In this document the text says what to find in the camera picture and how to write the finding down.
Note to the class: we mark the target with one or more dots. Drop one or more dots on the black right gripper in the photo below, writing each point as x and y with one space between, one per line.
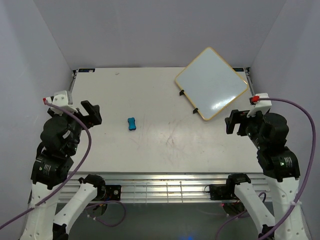
237 116

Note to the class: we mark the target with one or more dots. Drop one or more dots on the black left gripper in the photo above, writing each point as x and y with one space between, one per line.
94 117

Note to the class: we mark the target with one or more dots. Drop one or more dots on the blue bone shaped eraser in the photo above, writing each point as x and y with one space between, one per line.
131 124

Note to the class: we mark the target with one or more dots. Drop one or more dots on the yellow framed whiteboard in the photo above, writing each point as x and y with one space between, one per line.
210 83

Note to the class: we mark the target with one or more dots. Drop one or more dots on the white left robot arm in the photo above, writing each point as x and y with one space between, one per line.
60 138

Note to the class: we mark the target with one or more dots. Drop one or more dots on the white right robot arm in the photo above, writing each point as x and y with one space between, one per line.
280 167

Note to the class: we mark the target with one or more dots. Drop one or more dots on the black XDOF label left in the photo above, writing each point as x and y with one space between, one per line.
86 70

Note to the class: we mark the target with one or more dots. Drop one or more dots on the black xdof label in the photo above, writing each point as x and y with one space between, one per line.
86 70
238 69

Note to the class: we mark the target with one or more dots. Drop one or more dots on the black XDOF label right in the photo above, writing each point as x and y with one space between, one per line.
238 69

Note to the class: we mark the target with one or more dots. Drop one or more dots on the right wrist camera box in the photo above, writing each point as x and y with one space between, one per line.
261 103

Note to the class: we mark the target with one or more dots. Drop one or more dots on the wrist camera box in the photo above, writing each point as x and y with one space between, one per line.
261 103
62 99

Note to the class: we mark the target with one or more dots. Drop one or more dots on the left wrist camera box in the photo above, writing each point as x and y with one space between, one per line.
62 99

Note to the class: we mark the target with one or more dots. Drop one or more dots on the black wire easel stand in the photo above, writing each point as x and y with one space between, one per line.
187 101

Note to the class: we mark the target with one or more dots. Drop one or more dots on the aluminium table frame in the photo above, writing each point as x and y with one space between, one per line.
172 188

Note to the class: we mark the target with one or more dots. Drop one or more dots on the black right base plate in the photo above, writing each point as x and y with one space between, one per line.
221 193

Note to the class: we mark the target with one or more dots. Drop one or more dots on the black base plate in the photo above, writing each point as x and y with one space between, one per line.
221 193
112 192

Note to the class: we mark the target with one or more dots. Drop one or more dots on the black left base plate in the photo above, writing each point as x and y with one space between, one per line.
112 192

